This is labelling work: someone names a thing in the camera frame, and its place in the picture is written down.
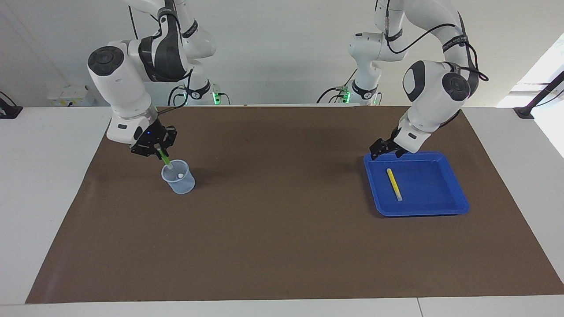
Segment white power strip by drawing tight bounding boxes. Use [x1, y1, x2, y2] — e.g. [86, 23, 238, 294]
[46, 86, 95, 107]

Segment green pen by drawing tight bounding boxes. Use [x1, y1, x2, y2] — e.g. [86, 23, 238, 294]
[156, 147, 173, 170]

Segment brown table mat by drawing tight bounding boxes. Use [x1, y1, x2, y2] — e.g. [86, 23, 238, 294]
[25, 106, 564, 304]

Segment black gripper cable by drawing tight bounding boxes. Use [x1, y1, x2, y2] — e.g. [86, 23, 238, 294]
[385, 0, 490, 83]
[156, 66, 194, 116]

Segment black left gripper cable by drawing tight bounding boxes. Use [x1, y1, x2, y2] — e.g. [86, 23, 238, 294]
[385, 0, 490, 83]

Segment small black table clamp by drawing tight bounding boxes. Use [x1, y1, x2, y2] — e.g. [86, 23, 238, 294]
[0, 91, 23, 119]

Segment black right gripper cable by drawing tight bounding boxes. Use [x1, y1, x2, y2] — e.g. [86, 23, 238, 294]
[156, 66, 194, 116]

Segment blue plastic tray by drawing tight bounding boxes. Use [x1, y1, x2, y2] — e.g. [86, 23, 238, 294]
[364, 151, 470, 217]

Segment black right arm base cable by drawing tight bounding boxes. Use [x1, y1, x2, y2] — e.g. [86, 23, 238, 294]
[167, 85, 188, 106]

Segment black clamp stand with pole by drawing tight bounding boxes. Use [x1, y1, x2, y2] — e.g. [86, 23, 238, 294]
[513, 70, 564, 120]

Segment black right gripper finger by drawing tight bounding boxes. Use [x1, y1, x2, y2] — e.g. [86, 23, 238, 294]
[130, 144, 162, 159]
[160, 127, 178, 153]

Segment black arm base cable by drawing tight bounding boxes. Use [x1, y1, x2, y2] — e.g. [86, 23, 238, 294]
[316, 68, 358, 104]
[167, 85, 188, 106]

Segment black left arm base cable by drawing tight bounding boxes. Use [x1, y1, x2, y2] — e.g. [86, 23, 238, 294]
[316, 68, 358, 104]

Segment yellow pen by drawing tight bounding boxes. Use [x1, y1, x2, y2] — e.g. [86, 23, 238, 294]
[386, 168, 403, 202]

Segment translucent plastic cup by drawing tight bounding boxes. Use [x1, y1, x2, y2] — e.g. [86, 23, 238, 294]
[161, 159, 196, 195]

